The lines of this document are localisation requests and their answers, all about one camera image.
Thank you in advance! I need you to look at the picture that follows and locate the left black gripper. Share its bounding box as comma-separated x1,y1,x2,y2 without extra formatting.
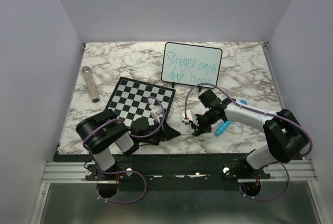
138,117,181,143

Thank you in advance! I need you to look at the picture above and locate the aluminium frame rail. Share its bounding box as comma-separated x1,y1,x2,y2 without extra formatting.
42,160,318,184

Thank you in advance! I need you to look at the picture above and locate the black and white chessboard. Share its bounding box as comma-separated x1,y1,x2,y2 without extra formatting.
105,77,175,127

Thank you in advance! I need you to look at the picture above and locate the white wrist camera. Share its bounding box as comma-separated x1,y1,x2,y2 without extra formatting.
149,104,162,122
180,110,196,125

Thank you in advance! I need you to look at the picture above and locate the glittery silver tube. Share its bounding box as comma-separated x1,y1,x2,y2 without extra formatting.
82,66,100,103

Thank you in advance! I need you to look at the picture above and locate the wire whiteboard stand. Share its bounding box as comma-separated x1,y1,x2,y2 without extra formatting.
171,82,203,93

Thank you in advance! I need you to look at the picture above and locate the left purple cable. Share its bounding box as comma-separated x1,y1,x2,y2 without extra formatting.
82,96,148,204

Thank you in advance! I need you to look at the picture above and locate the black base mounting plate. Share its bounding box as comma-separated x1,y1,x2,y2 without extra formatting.
52,153,269,193

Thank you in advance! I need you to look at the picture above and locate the black framed whiteboard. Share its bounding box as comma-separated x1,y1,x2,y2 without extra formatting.
161,42,223,86

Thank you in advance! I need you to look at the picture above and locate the white green marker pen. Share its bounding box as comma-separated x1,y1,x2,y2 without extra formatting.
181,131,193,135

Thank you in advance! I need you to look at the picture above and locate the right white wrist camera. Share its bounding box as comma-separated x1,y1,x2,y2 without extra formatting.
180,110,196,125

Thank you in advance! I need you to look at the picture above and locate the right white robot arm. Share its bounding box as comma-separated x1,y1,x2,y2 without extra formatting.
183,89,310,178

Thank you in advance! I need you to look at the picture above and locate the blue cylindrical tube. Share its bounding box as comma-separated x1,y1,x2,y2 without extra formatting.
213,99,248,136

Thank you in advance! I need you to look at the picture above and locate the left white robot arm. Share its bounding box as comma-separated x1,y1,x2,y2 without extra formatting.
75,109,181,180

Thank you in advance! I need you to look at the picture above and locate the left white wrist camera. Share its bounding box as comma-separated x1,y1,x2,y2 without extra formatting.
149,104,162,122

